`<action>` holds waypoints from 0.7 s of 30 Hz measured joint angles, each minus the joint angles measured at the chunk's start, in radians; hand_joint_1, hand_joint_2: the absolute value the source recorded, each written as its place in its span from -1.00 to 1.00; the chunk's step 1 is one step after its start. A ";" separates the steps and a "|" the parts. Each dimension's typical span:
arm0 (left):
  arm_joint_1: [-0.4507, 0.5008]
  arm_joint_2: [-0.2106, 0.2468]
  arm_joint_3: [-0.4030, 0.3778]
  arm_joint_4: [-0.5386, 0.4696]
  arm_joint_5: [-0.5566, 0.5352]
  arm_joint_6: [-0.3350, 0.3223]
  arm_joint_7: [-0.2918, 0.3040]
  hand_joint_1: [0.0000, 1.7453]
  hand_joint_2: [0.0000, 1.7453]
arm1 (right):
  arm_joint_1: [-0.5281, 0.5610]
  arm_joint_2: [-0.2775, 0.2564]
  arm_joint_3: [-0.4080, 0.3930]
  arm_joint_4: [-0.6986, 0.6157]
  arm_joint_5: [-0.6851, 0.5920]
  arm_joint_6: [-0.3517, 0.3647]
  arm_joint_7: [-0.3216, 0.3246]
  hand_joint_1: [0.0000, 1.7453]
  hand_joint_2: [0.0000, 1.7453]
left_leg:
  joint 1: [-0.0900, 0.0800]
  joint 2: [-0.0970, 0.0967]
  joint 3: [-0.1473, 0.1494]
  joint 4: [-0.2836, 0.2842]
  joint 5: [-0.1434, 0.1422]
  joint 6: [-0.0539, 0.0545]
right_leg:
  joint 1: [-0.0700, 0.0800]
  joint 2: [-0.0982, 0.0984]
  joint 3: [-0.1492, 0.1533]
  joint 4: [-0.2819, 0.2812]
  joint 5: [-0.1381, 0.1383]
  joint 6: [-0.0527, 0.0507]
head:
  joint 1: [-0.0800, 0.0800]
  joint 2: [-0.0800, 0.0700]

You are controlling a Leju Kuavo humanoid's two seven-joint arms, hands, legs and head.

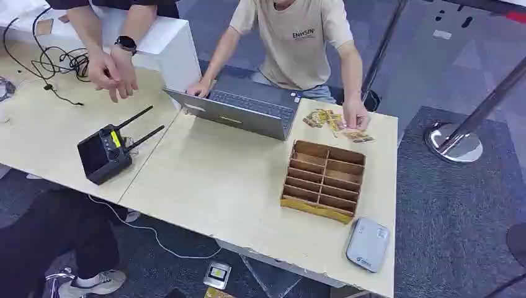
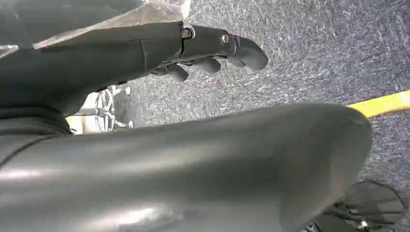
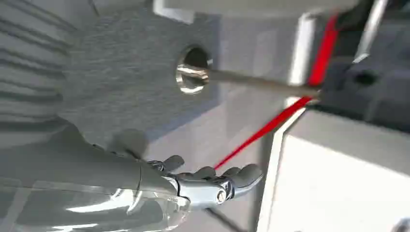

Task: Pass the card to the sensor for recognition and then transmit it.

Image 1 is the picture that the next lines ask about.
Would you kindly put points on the person in beige shirt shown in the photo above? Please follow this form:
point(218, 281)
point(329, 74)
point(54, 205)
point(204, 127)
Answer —
point(296, 53)

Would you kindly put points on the black round object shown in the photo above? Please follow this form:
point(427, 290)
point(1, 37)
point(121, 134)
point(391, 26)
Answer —
point(518, 244)

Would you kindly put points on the yellow packet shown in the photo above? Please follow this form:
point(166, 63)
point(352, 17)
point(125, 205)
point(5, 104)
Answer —
point(215, 293)

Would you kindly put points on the grey desk frame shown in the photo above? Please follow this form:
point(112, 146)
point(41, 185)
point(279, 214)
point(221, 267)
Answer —
point(271, 277)

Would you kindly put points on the chrome chair base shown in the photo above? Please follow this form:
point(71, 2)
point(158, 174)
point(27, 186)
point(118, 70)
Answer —
point(55, 281)

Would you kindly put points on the grey tape strip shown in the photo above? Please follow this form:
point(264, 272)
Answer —
point(442, 34)

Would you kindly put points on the person wearing wristwatch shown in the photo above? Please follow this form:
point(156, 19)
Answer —
point(102, 68)

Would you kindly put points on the person in black trousers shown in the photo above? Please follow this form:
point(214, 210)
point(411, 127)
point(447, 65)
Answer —
point(53, 230)

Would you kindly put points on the chrome stanchion with black base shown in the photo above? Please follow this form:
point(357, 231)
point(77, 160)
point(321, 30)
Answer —
point(380, 53)

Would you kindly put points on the black remote controller with antennas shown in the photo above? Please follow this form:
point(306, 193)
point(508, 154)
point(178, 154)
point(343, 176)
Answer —
point(102, 156)

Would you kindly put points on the silver floor socket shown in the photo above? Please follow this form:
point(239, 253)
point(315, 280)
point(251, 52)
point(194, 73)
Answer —
point(217, 274)

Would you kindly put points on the black wristwatch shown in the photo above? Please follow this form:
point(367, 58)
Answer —
point(125, 43)

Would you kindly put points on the white cabinet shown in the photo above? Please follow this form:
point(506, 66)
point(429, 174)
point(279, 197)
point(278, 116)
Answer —
point(168, 45)

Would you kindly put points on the wooden card box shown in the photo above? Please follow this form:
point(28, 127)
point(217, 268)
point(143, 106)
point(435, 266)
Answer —
point(324, 181)

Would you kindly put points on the grey laptop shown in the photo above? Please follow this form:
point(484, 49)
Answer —
point(246, 119)

